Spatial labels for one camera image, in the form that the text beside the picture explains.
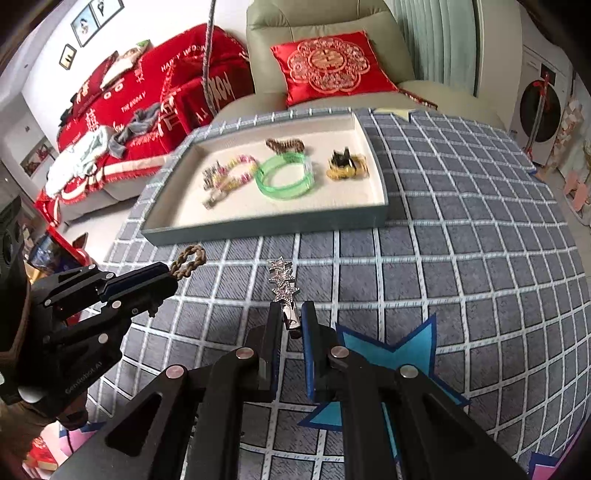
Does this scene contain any grey jewellery tray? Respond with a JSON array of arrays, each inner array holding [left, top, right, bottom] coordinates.
[[140, 110, 389, 247]]

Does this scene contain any white washing machine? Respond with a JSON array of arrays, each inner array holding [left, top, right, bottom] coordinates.
[[510, 44, 575, 167]]

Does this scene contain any grey braided cord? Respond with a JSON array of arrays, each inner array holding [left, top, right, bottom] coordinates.
[[201, 0, 220, 118]]

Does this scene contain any red box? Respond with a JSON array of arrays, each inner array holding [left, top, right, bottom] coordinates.
[[25, 231, 88, 278]]

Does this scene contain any green translucent bangle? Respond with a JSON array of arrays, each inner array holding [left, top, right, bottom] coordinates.
[[255, 152, 316, 202]]

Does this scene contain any pink yellow bead bracelet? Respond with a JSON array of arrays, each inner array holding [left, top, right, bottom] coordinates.
[[217, 154, 259, 190]]

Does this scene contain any silver rhinestone hair clip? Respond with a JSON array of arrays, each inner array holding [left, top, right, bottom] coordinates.
[[201, 161, 232, 210]]

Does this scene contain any white and green cushion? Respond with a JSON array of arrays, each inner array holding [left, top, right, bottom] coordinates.
[[99, 39, 153, 88]]

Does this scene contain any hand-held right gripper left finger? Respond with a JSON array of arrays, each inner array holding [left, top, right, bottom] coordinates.
[[48, 302, 284, 480]]

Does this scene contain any white green garment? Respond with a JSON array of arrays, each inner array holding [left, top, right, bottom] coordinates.
[[45, 127, 114, 195]]

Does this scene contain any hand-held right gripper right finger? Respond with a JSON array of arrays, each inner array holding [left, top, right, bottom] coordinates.
[[301, 301, 529, 480]]

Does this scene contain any red lettered blanket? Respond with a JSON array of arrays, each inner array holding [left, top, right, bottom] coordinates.
[[34, 23, 254, 227]]

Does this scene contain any light green curtain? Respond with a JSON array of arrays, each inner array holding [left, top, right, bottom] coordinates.
[[383, 0, 485, 97]]

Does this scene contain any beige leather sofa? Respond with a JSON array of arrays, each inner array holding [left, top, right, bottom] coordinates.
[[60, 0, 509, 222]]

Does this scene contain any red cushion white lettering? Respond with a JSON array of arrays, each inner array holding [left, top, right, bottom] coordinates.
[[159, 69, 254, 137]]

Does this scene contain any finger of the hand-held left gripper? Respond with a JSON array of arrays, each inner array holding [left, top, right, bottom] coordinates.
[[30, 262, 178, 310], [44, 286, 178, 350]]

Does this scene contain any grey cloth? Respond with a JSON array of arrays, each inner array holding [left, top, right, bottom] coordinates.
[[108, 104, 162, 158]]

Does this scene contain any red embroidered cushion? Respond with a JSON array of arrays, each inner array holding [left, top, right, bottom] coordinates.
[[270, 30, 399, 108]]

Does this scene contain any brown braided rope bracelet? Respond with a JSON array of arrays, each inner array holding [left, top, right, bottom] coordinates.
[[170, 244, 207, 281]]

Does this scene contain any silver star hair clip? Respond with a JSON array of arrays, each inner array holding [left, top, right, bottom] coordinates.
[[268, 258, 303, 330]]

